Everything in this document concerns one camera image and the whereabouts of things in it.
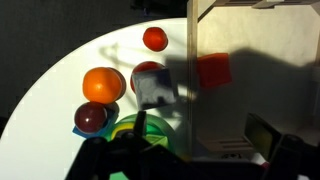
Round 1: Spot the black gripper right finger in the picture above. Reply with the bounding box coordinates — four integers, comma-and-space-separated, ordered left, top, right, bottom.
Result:
243, 112, 283, 163

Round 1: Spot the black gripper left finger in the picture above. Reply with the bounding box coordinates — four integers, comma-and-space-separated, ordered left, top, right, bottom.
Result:
132, 110, 148, 138

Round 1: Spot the orange block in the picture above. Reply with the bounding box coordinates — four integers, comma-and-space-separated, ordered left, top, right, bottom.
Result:
196, 52, 233, 90

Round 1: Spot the wooden tray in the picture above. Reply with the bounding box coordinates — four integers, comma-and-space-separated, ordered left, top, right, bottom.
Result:
185, 0, 320, 163

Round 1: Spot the green translucent bowl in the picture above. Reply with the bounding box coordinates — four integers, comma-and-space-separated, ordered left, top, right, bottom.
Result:
103, 113, 178, 180

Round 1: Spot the yellow-green toy piece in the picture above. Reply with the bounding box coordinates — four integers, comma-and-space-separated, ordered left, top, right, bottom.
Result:
109, 121, 136, 141

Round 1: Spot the blue flat piece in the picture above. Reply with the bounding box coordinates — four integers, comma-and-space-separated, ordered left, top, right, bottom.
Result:
71, 111, 119, 139

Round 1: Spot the dark red plum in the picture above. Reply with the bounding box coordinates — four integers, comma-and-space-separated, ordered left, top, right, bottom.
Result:
73, 101, 109, 135

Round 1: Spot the orange fruit ball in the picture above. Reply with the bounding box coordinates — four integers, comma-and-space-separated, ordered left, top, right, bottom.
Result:
82, 66, 127, 105

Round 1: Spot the large red tomato ball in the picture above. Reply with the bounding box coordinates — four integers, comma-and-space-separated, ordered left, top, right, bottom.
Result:
129, 60, 166, 94

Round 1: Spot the small red tomato ball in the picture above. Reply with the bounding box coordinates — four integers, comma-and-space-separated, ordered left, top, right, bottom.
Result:
142, 26, 169, 53

